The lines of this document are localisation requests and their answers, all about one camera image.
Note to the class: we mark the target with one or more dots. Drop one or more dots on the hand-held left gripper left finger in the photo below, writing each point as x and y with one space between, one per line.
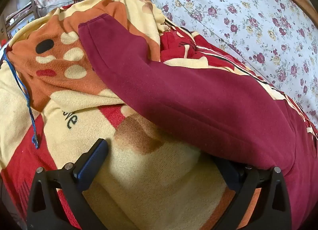
92 161

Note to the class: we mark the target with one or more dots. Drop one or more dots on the wooden chair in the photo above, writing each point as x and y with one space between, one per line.
21 16

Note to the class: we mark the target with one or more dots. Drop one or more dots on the printed yellow orange red blanket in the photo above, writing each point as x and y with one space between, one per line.
82 90

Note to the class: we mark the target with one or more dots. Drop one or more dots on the floral white bed sheet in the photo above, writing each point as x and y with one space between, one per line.
238 13

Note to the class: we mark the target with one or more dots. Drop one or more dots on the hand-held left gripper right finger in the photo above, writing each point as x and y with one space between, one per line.
230 174

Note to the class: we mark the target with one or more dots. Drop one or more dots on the maroon fleece garment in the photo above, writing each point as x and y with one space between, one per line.
188 95

